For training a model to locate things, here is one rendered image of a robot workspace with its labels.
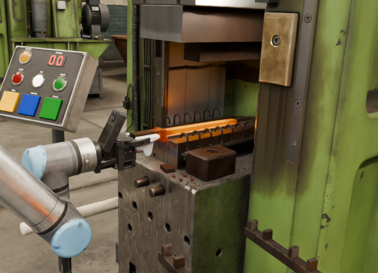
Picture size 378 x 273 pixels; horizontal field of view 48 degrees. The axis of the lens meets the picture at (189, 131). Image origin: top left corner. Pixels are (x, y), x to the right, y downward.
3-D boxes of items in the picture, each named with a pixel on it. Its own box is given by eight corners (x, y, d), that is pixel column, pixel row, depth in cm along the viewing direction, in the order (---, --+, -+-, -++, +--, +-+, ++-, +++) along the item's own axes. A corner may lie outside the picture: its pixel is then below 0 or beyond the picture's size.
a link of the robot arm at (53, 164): (20, 182, 105) (16, 144, 102) (68, 171, 112) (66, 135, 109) (34, 195, 98) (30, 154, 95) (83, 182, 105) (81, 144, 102)
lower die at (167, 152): (176, 169, 120) (178, 140, 118) (138, 150, 135) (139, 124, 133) (271, 145, 147) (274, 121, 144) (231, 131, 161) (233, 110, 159)
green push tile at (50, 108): (54, 119, 144) (61, 99, 145) (38, 116, 146) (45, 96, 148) (58, 121, 145) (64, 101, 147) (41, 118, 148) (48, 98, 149)
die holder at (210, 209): (187, 338, 118) (193, 191, 106) (117, 272, 146) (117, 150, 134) (306, 268, 153) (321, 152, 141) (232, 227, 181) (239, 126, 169)
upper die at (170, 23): (181, 43, 111) (182, 5, 108) (139, 37, 126) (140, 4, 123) (282, 41, 137) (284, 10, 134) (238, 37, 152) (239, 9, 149)
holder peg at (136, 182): (137, 189, 120) (137, 180, 119) (132, 186, 122) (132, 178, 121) (149, 186, 122) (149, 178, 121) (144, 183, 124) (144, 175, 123)
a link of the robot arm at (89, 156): (66, 136, 109) (82, 146, 102) (83, 133, 112) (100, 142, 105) (67, 168, 112) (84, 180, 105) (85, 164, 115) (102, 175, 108)
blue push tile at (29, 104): (32, 116, 148) (39, 95, 149) (17, 113, 150) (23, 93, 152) (36, 117, 149) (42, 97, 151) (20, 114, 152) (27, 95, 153)
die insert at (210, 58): (199, 62, 122) (200, 41, 120) (183, 59, 127) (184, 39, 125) (267, 58, 140) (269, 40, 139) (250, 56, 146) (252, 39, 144)
